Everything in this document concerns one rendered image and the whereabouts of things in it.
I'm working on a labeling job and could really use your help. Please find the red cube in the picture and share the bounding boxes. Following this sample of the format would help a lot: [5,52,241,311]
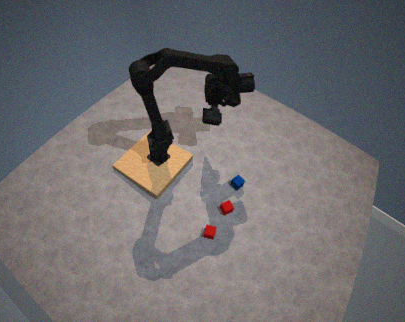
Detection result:
[220,200,234,216]
[203,224,217,240]

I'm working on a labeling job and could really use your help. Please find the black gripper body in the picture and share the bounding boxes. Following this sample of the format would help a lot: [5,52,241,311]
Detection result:
[202,73,227,125]

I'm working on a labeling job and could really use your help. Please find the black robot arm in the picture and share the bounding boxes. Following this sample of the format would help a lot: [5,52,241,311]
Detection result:
[128,48,255,167]

